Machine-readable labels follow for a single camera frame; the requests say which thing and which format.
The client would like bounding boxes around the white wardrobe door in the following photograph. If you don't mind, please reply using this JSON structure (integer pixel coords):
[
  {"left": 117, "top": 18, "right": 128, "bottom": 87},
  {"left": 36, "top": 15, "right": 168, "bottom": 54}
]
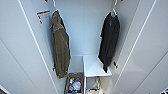
[
  {"left": 0, "top": 0, "right": 57, "bottom": 94},
  {"left": 111, "top": 0, "right": 168, "bottom": 94}
]

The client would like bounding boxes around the white wardrobe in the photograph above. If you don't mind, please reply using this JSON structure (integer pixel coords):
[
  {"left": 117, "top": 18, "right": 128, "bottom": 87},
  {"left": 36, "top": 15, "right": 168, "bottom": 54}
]
[{"left": 18, "top": 0, "right": 148, "bottom": 94}]

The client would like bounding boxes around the black t-shirt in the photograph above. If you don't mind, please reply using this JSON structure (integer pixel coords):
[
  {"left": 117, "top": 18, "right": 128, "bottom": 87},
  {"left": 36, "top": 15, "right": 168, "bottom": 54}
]
[{"left": 97, "top": 12, "right": 121, "bottom": 74}]

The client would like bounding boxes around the small black hook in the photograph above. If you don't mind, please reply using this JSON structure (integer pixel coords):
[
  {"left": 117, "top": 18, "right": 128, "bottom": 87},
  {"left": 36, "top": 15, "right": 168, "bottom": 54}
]
[
  {"left": 112, "top": 60, "right": 119, "bottom": 70},
  {"left": 51, "top": 64, "right": 56, "bottom": 72}
]

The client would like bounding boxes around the olive brown jacket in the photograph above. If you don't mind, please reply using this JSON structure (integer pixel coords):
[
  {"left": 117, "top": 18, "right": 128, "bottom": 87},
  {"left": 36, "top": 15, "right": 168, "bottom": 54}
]
[{"left": 49, "top": 9, "right": 72, "bottom": 80}]

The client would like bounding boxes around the brown storage box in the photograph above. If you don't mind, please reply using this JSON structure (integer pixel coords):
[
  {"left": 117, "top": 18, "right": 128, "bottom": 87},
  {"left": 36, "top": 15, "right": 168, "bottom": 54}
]
[{"left": 64, "top": 72, "right": 84, "bottom": 94}]

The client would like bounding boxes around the white clothes hanger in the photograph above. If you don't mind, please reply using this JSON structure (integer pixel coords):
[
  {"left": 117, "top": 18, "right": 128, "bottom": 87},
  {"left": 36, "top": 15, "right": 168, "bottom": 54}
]
[
  {"left": 109, "top": 0, "right": 120, "bottom": 18},
  {"left": 51, "top": 0, "right": 58, "bottom": 13}
]

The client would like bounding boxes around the blue bottle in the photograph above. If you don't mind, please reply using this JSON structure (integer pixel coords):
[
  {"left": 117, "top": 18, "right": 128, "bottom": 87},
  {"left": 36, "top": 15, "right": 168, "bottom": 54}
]
[{"left": 67, "top": 85, "right": 75, "bottom": 94}]

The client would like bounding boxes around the white bag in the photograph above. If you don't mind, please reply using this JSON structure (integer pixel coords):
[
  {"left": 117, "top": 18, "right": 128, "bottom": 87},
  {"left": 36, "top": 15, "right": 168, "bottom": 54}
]
[{"left": 72, "top": 79, "right": 83, "bottom": 92}]

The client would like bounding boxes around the orange white warning sticker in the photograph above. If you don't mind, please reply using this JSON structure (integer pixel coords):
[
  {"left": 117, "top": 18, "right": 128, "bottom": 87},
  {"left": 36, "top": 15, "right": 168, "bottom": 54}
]
[{"left": 35, "top": 9, "right": 51, "bottom": 25}]

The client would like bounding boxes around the white inner shelf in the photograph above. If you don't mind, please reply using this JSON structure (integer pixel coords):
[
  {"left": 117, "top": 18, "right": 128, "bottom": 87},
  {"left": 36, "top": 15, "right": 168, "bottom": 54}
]
[{"left": 82, "top": 54, "right": 113, "bottom": 94}]

